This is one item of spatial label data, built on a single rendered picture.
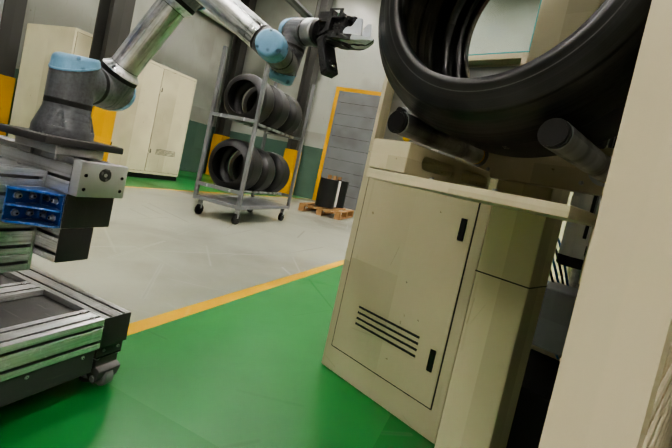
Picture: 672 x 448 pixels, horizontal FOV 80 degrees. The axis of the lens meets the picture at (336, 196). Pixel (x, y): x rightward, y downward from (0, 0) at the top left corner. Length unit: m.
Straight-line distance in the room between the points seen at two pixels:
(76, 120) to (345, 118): 9.78
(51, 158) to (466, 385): 1.20
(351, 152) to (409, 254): 9.22
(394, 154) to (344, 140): 9.98
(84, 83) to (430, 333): 1.28
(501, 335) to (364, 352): 0.70
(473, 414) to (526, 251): 0.41
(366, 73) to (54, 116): 10.03
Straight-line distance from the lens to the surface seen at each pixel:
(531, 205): 0.64
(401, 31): 0.84
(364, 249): 1.60
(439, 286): 1.42
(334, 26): 1.13
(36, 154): 1.35
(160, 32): 1.41
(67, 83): 1.33
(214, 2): 1.20
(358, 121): 10.70
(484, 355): 1.10
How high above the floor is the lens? 0.77
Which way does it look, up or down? 3 degrees down
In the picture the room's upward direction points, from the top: 12 degrees clockwise
